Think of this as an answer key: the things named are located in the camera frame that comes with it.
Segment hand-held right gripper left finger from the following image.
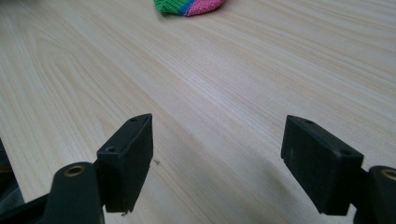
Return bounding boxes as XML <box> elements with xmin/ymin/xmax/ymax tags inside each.
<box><xmin>96</xmin><ymin>113</ymin><xmax>154</xmax><ymax>216</ymax></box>

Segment striped knitted pet sweater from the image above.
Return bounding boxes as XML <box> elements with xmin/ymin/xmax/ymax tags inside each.
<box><xmin>153</xmin><ymin>0</ymin><xmax>226</xmax><ymax>17</ymax></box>

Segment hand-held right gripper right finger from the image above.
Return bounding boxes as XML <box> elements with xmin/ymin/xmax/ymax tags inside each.
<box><xmin>280</xmin><ymin>115</ymin><xmax>364</xmax><ymax>217</ymax></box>

